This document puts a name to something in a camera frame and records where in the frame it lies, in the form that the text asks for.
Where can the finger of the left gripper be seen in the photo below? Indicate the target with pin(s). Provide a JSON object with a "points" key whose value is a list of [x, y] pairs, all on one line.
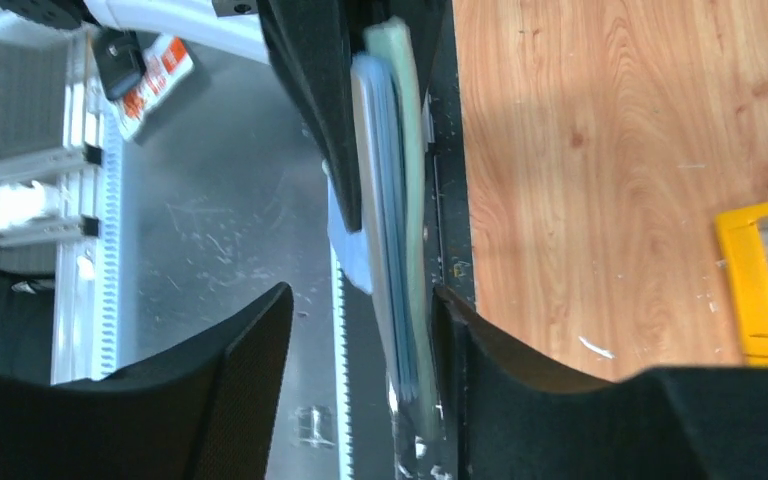
{"points": [[424, 19], [309, 49]]}

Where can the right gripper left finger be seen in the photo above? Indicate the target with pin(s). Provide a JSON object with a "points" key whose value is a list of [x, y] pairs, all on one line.
{"points": [[202, 409]]}

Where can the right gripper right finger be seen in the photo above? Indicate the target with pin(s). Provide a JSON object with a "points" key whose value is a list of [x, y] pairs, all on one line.
{"points": [[512, 412]]}

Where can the green leather card holder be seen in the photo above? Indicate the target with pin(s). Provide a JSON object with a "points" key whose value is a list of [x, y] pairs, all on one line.
{"points": [[387, 109]]}

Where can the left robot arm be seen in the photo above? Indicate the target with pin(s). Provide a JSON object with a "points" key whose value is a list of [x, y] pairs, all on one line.
{"points": [[230, 26]]}

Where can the left yellow plastic bin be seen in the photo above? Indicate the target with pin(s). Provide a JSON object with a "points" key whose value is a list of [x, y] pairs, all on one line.
{"points": [[747, 272]]}

